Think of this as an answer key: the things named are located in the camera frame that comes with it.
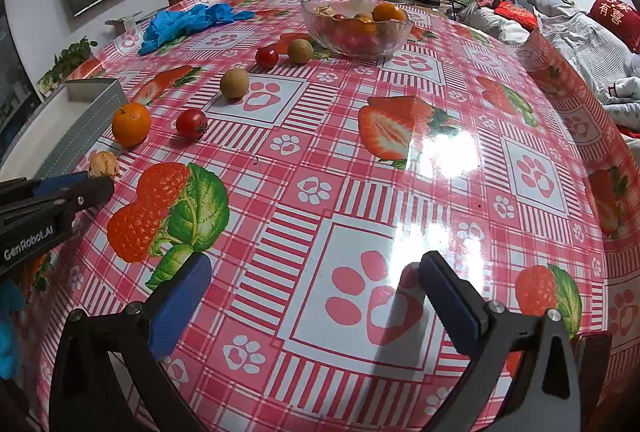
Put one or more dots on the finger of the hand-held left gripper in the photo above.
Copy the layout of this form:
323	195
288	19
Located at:
55	186
92	195

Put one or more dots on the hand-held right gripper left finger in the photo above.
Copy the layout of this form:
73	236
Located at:
177	307

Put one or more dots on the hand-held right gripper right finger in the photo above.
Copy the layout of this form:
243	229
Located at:
450	304

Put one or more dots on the walnut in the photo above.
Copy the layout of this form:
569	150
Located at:
102	163

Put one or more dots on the grey and white tray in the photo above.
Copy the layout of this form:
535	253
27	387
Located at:
40	126

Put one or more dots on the orange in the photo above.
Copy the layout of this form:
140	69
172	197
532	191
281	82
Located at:
389	13
131	124

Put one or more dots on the red tomato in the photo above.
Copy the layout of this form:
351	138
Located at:
266	57
190	124

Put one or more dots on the brown kiwi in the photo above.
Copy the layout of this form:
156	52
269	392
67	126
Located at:
300	51
234	84

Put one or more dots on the dark glass cabinet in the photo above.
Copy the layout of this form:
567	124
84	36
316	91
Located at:
15	81

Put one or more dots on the green potted plant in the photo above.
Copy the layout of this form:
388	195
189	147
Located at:
70	59

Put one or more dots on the red checked strawberry tablecloth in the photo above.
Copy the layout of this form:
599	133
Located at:
325	192

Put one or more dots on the blue disposable gloves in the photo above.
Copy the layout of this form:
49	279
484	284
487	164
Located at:
175	24

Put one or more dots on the grey quilted blanket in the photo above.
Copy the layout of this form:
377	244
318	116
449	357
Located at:
625	101

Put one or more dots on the clear glass bowl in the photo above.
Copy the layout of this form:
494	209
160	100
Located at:
350	40

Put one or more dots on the flat red cushion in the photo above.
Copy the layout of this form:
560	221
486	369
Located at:
517	15

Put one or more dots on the red printed pillow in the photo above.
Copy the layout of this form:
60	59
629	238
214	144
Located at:
615	19

